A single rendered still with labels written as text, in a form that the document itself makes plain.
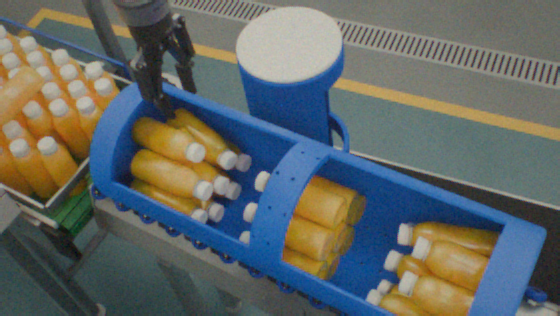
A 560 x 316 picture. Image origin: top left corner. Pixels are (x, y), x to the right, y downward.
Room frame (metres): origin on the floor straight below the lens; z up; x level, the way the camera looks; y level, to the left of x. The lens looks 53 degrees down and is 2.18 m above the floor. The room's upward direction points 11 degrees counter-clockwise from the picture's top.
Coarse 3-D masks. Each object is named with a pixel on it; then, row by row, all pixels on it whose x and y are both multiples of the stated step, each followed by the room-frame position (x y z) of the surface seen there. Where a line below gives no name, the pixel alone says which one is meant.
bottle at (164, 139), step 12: (144, 120) 0.95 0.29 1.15; (156, 120) 0.96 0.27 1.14; (132, 132) 0.94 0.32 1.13; (144, 132) 0.92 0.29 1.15; (156, 132) 0.90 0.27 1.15; (168, 132) 0.89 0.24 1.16; (180, 132) 0.89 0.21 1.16; (144, 144) 0.91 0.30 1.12; (156, 144) 0.88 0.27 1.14; (168, 144) 0.86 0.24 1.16; (180, 144) 0.86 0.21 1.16; (168, 156) 0.85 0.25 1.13; (180, 156) 0.84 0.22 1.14
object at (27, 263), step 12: (0, 240) 0.88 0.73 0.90; (12, 240) 0.90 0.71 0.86; (12, 252) 0.88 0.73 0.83; (24, 252) 0.90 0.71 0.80; (24, 264) 0.88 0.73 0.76; (36, 264) 0.90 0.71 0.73; (36, 276) 0.88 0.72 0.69; (48, 276) 0.90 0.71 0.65; (48, 288) 0.89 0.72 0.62; (60, 288) 0.90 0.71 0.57; (60, 300) 0.89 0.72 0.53; (72, 300) 0.90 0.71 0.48; (72, 312) 0.89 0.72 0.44; (84, 312) 0.91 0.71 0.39
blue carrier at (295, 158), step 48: (192, 96) 0.95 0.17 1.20; (96, 144) 0.87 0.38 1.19; (240, 144) 0.93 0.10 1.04; (288, 144) 0.85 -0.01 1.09; (240, 192) 0.84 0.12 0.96; (288, 192) 0.64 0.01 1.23; (384, 192) 0.71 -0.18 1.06; (432, 192) 0.59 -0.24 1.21; (384, 240) 0.64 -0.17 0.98; (528, 240) 0.46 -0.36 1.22; (336, 288) 0.48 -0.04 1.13; (480, 288) 0.40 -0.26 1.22
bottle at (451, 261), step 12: (432, 252) 0.51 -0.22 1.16; (444, 252) 0.50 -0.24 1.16; (456, 252) 0.50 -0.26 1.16; (468, 252) 0.50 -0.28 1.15; (432, 264) 0.49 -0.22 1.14; (444, 264) 0.48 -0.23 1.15; (456, 264) 0.48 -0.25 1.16; (468, 264) 0.47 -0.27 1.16; (480, 264) 0.47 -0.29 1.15; (444, 276) 0.47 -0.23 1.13; (456, 276) 0.46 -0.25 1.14; (468, 276) 0.46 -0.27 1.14; (480, 276) 0.45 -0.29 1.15; (468, 288) 0.44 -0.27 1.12
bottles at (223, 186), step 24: (192, 168) 0.84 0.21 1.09; (216, 168) 0.88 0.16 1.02; (240, 168) 0.86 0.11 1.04; (144, 192) 0.81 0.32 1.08; (216, 192) 0.79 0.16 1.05; (192, 216) 0.74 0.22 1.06; (216, 216) 0.76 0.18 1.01; (360, 216) 0.69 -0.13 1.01; (240, 240) 0.66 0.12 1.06; (336, 240) 0.61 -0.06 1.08; (312, 264) 0.57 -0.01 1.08; (336, 264) 0.60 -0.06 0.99; (408, 264) 0.53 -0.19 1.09; (384, 288) 0.52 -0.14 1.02; (408, 312) 0.44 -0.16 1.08
